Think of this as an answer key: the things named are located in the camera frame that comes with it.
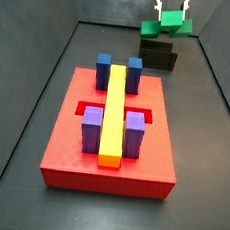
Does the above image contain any purple left front post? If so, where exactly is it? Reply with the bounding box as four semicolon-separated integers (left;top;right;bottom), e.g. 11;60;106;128
81;106;103;154

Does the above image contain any black fixture stand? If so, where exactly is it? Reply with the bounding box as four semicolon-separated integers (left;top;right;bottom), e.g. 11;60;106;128
138;39;178;72

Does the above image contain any purple right front post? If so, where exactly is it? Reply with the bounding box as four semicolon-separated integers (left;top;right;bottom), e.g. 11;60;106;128
122;111;145;159

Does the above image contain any yellow long bar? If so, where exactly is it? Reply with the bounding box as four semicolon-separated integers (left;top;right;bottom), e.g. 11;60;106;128
98;65;127;168

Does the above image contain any purple post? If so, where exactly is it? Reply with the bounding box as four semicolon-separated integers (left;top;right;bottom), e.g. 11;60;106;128
81;106;103;154
122;111;145;159

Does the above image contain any green stepped block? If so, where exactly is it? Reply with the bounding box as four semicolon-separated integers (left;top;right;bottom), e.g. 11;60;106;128
140;10;193;39

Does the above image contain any blue post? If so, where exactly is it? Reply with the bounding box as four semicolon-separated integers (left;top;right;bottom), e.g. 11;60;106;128
96;53;112;91
125;57;143;95

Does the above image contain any blue left rear post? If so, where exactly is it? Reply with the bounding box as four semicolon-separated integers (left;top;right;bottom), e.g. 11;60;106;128
96;53;112;91

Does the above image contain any red base board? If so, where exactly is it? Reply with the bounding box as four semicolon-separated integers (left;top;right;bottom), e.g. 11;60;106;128
40;68;177;199

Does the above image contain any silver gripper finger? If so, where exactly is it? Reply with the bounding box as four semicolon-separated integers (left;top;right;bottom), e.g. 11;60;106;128
154;0;163;21
182;0;190;20

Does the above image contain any blue right rear post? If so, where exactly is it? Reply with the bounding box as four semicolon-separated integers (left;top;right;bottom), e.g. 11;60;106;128
125;57;143;95

